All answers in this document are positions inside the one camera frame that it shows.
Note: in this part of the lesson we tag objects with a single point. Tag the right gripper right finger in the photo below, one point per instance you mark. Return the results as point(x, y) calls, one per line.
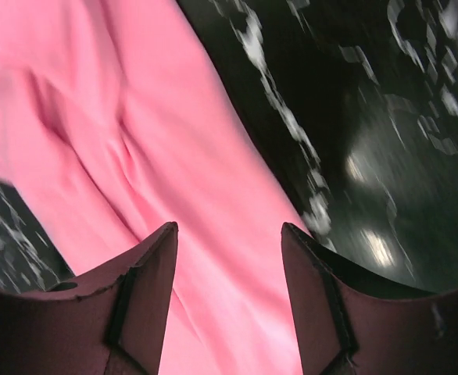
point(349, 320)

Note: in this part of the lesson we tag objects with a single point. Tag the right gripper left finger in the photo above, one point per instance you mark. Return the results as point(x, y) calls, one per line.
point(109, 320)

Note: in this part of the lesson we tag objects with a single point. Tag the pink t shirt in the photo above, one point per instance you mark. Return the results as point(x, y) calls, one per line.
point(113, 121)

